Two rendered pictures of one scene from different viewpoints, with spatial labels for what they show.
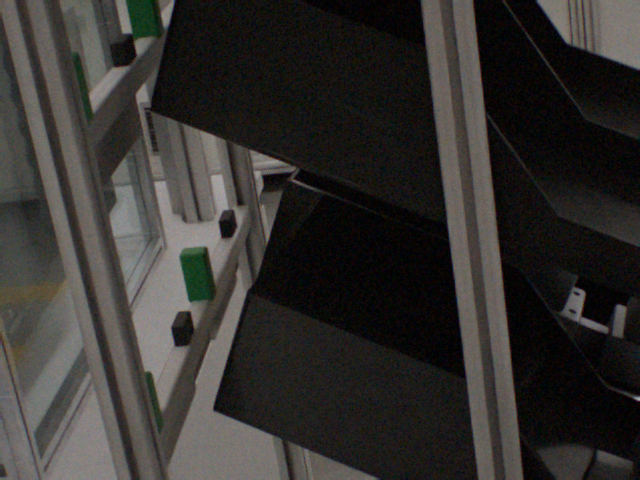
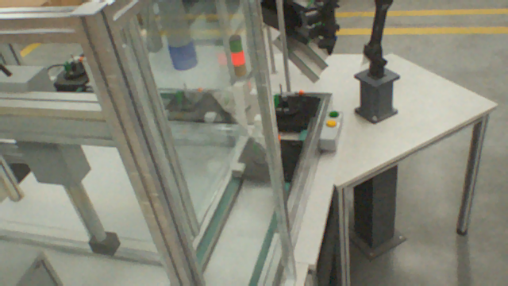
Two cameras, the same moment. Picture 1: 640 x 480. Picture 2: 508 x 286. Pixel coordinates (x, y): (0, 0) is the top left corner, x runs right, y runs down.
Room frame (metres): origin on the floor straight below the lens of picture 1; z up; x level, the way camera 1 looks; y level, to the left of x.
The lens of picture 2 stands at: (-1.49, -0.30, 2.15)
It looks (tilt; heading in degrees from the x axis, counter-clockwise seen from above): 36 degrees down; 13
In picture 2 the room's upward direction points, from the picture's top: 10 degrees counter-clockwise
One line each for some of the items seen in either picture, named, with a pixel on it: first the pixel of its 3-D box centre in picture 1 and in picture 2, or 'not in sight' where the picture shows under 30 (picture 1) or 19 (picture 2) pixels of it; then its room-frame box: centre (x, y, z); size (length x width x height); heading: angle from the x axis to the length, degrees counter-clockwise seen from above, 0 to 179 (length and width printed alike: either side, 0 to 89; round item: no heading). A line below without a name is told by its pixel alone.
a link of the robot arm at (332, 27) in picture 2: not in sight; (329, 29); (0.33, -0.28, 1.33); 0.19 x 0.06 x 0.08; 170
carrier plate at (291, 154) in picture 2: not in sight; (267, 158); (-0.02, -0.02, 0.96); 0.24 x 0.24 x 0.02; 80
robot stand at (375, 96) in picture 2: not in sight; (376, 94); (0.41, -0.48, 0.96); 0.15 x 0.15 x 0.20; 36
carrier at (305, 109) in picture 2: not in sight; (285, 101); (0.31, -0.07, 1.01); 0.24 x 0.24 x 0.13; 80
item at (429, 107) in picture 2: not in sight; (368, 110); (0.45, -0.45, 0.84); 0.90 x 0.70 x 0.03; 126
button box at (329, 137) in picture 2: not in sight; (331, 129); (0.19, -0.27, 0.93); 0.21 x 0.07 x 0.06; 170
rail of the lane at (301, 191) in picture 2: not in sight; (309, 160); (0.01, -0.18, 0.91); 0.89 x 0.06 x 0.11; 170
